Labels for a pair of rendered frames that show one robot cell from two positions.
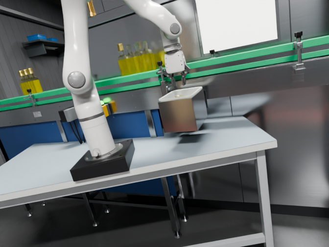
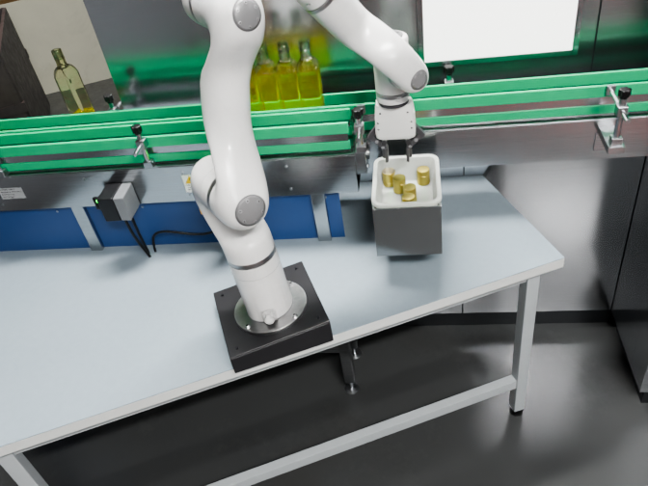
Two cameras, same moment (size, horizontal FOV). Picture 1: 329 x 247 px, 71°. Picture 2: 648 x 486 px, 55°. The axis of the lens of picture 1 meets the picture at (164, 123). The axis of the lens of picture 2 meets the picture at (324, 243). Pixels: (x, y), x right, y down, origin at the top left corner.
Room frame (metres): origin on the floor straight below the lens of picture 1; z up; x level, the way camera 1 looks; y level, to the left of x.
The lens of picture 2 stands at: (-0.09, 0.44, 1.93)
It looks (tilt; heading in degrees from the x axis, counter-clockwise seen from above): 39 degrees down; 346
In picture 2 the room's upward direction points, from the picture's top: 10 degrees counter-clockwise
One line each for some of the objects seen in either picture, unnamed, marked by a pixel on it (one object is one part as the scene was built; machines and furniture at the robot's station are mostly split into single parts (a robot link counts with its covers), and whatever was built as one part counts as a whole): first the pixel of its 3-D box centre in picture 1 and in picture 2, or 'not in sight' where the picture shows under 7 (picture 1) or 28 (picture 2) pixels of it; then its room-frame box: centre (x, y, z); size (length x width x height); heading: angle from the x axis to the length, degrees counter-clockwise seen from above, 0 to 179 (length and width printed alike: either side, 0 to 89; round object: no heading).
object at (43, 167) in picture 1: (127, 128); (229, 198); (1.72, 0.29, 0.73); 1.58 x 1.52 x 0.04; 87
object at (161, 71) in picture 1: (163, 72); (360, 125); (1.28, -0.05, 1.12); 0.17 x 0.03 x 0.12; 154
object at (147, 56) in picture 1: (150, 66); (311, 94); (1.45, 0.01, 1.16); 0.06 x 0.06 x 0.21; 64
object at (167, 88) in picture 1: (168, 89); (363, 153); (1.29, -0.06, 1.02); 0.09 x 0.04 x 0.07; 154
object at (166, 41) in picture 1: (169, 31); (391, 63); (1.18, -0.12, 1.31); 0.09 x 0.08 x 0.13; 9
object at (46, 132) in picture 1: (72, 126); (100, 208); (1.73, 0.70, 0.84); 1.59 x 0.18 x 0.18; 64
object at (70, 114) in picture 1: (68, 114); (119, 202); (1.53, 0.62, 0.96); 0.08 x 0.08 x 0.08; 64
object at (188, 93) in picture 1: (182, 101); (406, 191); (1.14, -0.11, 0.97); 0.22 x 0.17 x 0.09; 154
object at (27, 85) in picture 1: (31, 86); not in sight; (1.93, 1.00, 1.19); 0.06 x 0.06 x 0.28; 64
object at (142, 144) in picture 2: not in sight; (140, 151); (1.50, 0.51, 1.11); 0.07 x 0.04 x 0.13; 154
